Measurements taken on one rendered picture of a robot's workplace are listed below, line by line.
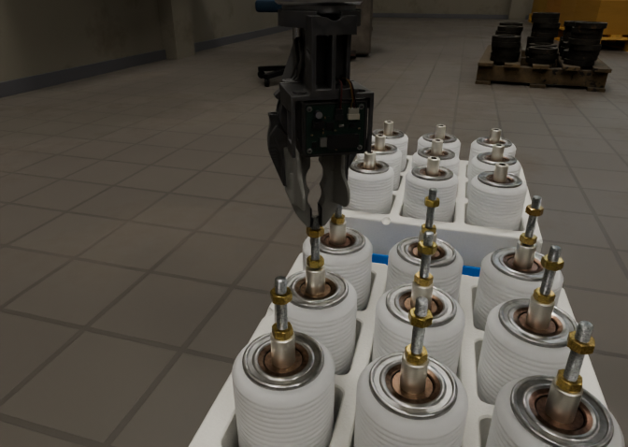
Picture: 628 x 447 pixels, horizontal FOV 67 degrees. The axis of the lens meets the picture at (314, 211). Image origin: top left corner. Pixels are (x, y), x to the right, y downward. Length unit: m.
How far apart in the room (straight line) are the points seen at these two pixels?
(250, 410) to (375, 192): 0.54
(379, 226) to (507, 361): 0.42
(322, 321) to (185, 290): 0.55
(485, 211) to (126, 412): 0.66
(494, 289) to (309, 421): 0.29
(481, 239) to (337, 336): 0.41
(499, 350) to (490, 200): 0.40
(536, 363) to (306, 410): 0.23
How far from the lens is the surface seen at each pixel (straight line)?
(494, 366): 0.55
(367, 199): 0.90
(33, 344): 0.99
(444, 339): 0.52
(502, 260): 0.64
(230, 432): 0.52
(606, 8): 5.62
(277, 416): 0.44
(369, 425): 0.44
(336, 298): 0.53
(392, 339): 0.52
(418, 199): 0.89
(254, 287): 1.01
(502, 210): 0.89
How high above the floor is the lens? 0.56
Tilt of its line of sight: 25 degrees down
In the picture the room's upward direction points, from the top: straight up
